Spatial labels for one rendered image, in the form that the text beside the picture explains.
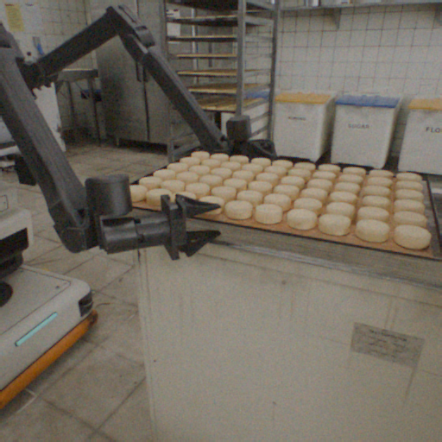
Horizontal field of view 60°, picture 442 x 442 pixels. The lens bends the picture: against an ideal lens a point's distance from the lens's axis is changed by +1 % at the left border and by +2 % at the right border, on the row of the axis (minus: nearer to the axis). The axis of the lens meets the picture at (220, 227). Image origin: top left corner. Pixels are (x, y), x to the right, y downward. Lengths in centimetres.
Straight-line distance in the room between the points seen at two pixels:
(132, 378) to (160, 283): 85
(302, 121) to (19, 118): 360
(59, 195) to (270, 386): 57
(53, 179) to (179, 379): 57
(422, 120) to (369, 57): 104
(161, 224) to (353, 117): 350
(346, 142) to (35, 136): 359
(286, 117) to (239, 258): 353
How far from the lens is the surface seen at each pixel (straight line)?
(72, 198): 68
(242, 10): 214
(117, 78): 498
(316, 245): 68
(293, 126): 418
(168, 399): 108
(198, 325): 86
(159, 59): 116
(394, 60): 460
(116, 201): 61
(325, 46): 473
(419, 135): 399
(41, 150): 71
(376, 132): 401
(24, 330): 158
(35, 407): 167
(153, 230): 63
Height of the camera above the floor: 118
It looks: 25 degrees down
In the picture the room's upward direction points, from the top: straight up
